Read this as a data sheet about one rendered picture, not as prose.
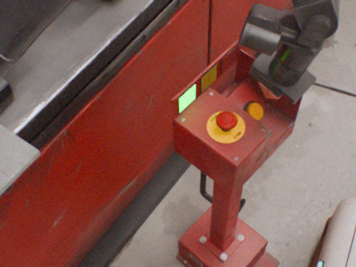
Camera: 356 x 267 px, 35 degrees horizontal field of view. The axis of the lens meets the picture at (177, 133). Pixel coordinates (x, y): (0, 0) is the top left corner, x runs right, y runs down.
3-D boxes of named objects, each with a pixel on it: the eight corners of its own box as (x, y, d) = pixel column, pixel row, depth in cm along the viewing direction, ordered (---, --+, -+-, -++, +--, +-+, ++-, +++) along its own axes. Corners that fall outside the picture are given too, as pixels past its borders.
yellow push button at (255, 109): (250, 126, 116) (256, 124, 114) (239, 111, 115) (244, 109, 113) (261, 114, 118) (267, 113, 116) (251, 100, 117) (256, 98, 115)
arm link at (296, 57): (321, 57, 87) (328, 28, 90) (279, 42, 87) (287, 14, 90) (305, 78, 94) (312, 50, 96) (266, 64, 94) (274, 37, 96)
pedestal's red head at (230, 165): (232, 197, 112) (239, 150, 97) (173, 150, 118) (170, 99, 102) (293, 132, 119) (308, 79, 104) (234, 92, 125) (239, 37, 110)
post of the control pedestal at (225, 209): (222, 252, 162) (235, 157, 116) (208, 240, 164) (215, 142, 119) (234, 238, 164) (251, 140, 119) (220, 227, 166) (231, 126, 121)
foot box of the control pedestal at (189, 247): (239, 313, 165) (242, 301, 154) (175, 257, 174) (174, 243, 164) (280, 263, 172) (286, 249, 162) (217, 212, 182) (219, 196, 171)
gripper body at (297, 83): (270, 47, 103) (283, 24, 96) (313, 83, 101) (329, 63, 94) (248, 69, 100) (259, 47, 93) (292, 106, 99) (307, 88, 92)
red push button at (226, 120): (227, 141, 105) (228, 131, 102) (210, 129, 107) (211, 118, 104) (240, 128, 107) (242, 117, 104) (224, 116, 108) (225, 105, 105)
